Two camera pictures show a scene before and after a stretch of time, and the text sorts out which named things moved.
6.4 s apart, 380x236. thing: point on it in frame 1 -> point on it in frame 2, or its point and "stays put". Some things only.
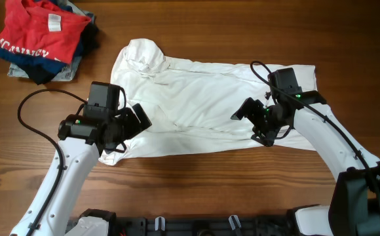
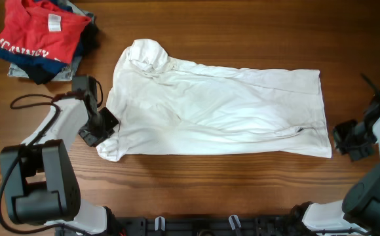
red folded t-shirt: [37, 28] stays put
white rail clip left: [160, 223] stays put
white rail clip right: [234, 220] stays put
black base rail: [206, 226] stays put
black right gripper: [255, 115] -> [346, 140]
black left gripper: [132, 119] -> [101, 128]
